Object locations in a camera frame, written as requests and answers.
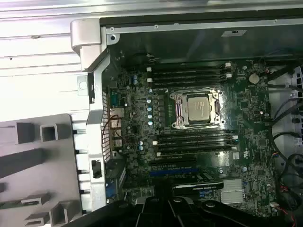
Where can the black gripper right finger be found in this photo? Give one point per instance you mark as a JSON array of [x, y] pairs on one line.
[[189, 216]]

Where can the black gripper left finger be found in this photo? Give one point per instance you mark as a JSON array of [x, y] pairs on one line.
[[132, 215]]

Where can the black RAM slot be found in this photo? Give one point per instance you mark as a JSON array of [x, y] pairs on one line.
[[189, 82], [194, 144], [189, 76], [189, 71], [194, 134], [194, 149], [194, 139], [189, 67]]

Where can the black graphics card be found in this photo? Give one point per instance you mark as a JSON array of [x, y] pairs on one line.
[[203, 185]]

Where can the blue expansion slot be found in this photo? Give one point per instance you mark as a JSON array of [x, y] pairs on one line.
[[174, 173]]

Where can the silver finned heatsink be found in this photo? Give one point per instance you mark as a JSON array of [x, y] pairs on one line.
[[233, 191]]

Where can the black expansion slot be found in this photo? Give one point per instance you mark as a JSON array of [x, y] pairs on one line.
[[172, 163]]

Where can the grey parts rack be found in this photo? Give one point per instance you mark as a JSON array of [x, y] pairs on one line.
[[62, 156]]

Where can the metal socket cover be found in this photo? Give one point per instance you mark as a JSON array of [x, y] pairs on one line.
[[184, 113]]

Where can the silver CPU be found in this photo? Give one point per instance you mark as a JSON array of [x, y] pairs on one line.
[[201, 108]]

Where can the open PC case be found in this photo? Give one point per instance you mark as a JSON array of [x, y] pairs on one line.
[[94, 111]]

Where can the CPU socket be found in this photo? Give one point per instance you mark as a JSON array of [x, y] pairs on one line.
[[175, 94]]

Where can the green motherboard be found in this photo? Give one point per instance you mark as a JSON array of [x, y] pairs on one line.
[[255, 111]]

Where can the round coin battery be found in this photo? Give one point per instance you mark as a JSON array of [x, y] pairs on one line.
[[254, 78]]

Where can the grey metal drive cage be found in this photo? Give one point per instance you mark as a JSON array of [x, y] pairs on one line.
[[297, 78]]

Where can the small white case sticker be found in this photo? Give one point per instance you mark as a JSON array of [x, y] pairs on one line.
[[234, 33]]

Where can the pale case corner bracket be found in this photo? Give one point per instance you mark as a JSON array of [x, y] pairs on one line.
[[86, 33]]

